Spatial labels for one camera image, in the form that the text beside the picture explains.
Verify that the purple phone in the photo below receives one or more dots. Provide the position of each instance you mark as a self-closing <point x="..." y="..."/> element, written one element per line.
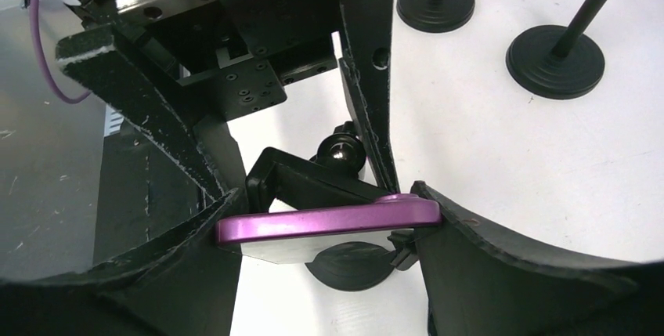
<point x="396" y="211"/>

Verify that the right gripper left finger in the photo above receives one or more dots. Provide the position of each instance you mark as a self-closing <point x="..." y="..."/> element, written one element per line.
<point x="180" y="283"/>

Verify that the left white cable duct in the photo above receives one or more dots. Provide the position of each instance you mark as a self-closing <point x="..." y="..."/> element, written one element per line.
<point x="112" y="122"/>

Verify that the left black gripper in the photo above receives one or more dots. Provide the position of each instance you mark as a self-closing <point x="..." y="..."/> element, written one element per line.
<point x="177" y="70"/>

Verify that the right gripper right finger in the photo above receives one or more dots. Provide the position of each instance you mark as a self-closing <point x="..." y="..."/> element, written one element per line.
<point x="485" y="279"/>

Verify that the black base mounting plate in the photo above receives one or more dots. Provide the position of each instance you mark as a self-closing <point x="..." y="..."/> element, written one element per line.
<point x="142" y="194"/>

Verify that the black round-base phone stand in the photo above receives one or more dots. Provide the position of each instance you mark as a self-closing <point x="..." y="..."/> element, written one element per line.
<point x="435" y="16"/>

